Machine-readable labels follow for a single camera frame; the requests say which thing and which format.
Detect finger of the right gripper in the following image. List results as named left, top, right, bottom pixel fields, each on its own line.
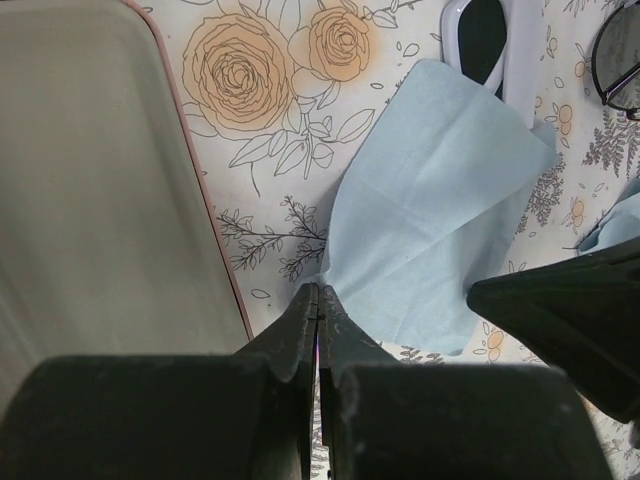
left=467, top=239, right=639, bottom=423

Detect white frame sunglasses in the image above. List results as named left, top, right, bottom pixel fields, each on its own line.
left=440, top=0, right=543, bottom=128

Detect floral table mat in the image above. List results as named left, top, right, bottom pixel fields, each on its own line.
left=134, top=0, right=640, bottom=480

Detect light blue cloth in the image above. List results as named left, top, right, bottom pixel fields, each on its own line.
left=577, top=191, right=640, bottom=255
left=318, top=60, right=559, bottom=355

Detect pink glasses case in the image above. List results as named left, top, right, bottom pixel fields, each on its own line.
left=1, top=1, right=250, bottom=397

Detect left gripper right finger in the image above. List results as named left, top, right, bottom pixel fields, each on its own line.
left=318, top=287, right=612, bottom=479

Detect black sunglasses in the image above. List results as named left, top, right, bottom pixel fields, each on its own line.
left=591, top=1, right=639, bottom=121

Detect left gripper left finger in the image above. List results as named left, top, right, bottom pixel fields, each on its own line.
left=1, top=284, right=319, bottom=479

